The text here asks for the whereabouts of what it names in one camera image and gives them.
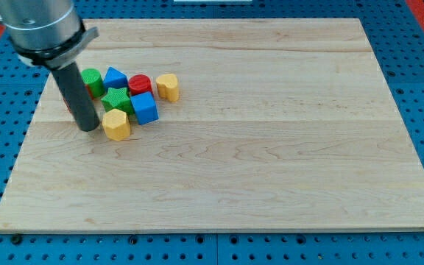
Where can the yellow heart block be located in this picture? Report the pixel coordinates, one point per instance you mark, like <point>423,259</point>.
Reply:
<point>168,87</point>

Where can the blue cube block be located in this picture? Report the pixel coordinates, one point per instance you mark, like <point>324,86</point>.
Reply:
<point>145,107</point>

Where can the yellow hexagon block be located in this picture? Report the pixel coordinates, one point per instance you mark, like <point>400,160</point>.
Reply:
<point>116,125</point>

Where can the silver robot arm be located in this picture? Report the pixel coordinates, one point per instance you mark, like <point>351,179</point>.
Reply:
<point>46,33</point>

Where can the light wooden board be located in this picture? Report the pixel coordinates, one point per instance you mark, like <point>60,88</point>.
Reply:
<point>282,126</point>

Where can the red cylinder block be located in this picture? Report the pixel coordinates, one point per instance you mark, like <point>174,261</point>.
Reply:
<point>139,83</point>

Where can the green star block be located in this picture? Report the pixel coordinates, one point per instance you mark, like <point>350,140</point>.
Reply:
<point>117,98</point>

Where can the blue triangle block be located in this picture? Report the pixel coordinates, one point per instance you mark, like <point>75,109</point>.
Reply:
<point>114,79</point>

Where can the green cylinder block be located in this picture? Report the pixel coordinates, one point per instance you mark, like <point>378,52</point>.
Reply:
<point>93,80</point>

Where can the red block behind rod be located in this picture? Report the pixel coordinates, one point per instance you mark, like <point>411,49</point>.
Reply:
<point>89,93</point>

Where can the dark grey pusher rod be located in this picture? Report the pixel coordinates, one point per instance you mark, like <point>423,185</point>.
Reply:
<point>77,98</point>

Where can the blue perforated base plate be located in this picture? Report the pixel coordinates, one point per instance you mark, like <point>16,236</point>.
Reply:
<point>396,32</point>

